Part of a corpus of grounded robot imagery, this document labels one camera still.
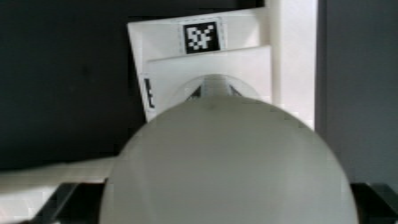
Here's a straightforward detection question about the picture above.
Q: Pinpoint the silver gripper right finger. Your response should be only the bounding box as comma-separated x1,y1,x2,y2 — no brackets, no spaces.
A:
352,183,398,224

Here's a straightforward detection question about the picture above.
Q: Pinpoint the white lamp bulb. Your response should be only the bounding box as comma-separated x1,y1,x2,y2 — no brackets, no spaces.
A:
100,75,359,224

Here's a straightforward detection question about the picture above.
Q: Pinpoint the white U-shaped fence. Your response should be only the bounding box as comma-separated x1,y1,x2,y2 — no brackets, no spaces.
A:
0,0,319,224

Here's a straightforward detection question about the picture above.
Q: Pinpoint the white lamp base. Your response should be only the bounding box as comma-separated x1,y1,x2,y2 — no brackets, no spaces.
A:
128,8,272,118

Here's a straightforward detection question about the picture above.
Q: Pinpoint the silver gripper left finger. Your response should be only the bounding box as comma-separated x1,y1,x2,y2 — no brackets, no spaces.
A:
27,182,105,224

